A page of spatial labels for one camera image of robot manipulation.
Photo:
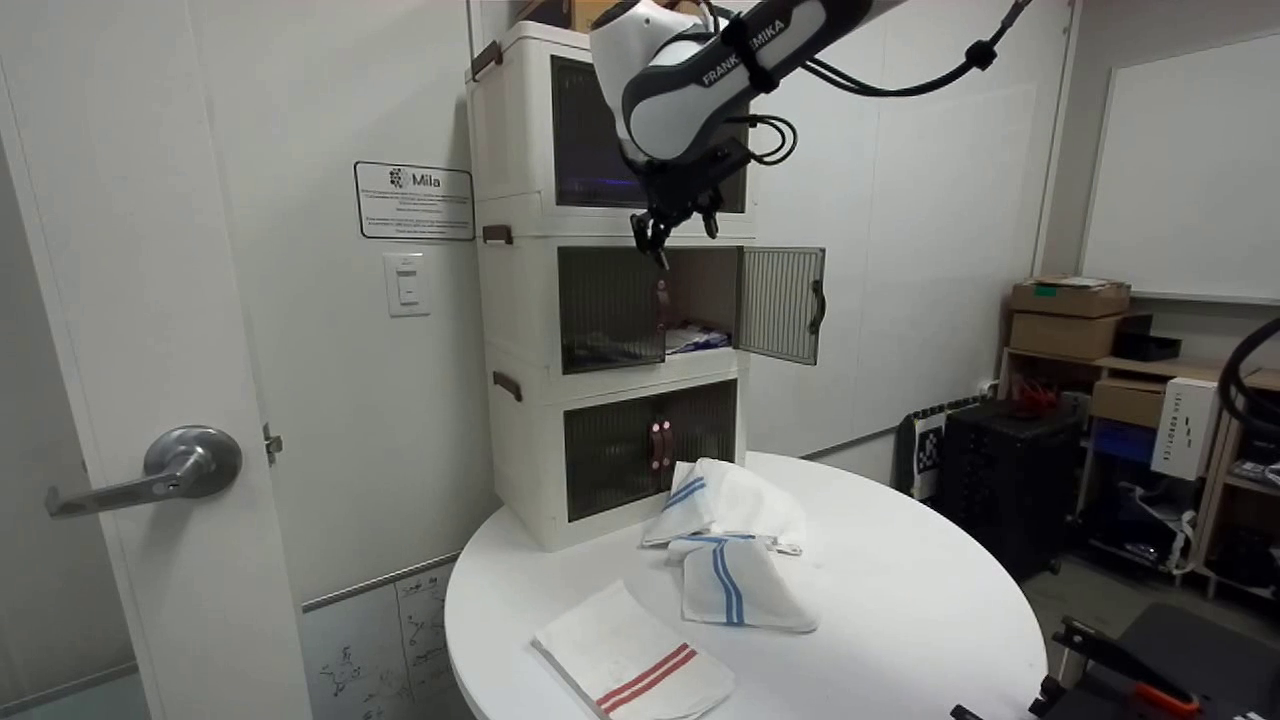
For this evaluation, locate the blue striped flat towel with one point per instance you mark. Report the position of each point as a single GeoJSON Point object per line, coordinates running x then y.
{"type": "Point", "coordinates": [742, 585]}

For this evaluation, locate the white wall whiteboard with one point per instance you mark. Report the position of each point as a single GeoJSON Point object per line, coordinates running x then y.
{"type": "Point", "coordinates": [1184, 195]}

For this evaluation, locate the wall sign plaque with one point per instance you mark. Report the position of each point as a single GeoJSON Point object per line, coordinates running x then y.
{"type": "Point", "coordinates": [412, 200]}

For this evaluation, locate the black box on floor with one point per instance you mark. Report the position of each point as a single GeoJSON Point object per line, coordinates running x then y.
{"type": "Point", "coordinates": [1004, 479]}

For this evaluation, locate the black red tool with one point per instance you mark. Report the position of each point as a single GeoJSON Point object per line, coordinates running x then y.
{"type": "Point", "coordinates": [1150, 689]}

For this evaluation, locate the white light switch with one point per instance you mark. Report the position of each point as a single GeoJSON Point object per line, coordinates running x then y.
{"type": "Point", "coordinates": [406, 283]}

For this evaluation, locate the blue striped crumpled towel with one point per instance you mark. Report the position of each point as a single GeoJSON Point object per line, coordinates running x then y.
{"type": "Point", "coordinates": [718, 498]}

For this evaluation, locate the wooden shelf unit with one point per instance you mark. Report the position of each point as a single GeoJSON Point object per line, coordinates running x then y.
{"type": "Point", "coordinates": [1170, 482]}

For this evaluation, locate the silver door lever handle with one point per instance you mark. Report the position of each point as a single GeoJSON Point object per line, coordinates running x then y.
{"type": "Point", "coordinates": [188, 462]}

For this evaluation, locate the red striped folded towel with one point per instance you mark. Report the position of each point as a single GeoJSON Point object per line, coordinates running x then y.
{"type": "Point", "coordinates": [630, 666]}

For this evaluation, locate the white three-tier cabinet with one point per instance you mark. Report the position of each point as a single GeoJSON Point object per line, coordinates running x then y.
{"type": "Point", "coordinates": [585, 452]}

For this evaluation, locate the white door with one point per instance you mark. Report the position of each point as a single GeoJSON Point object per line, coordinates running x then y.
{"type": "Point", "coordinates": [119, 180]}

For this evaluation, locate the cardboard box on shelf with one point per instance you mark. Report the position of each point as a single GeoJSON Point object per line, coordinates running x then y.
{"type": "Point", "coordinates": [1065, 316]}

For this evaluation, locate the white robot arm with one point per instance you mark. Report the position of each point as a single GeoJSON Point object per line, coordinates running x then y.
{"type": "Point", "coordinates": [677, 88]}

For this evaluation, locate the white box on shelf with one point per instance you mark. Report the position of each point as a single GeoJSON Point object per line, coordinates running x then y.
{"type": "Point", "coordinates": [1184, 424]}

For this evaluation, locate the cardboard box on cabinet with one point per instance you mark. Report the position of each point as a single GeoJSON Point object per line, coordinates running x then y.
{"type": "Point", "coordinates": [568, 15]}

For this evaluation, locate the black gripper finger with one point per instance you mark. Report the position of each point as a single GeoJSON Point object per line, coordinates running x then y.
{"type": "Point", "coordinates": [699, 217]}
{"type": "Point", "coordinates": [651, 233]}

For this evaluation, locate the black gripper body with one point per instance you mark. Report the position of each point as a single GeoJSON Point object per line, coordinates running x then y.
{"type": "Point", "coordinates": [693, 185]}

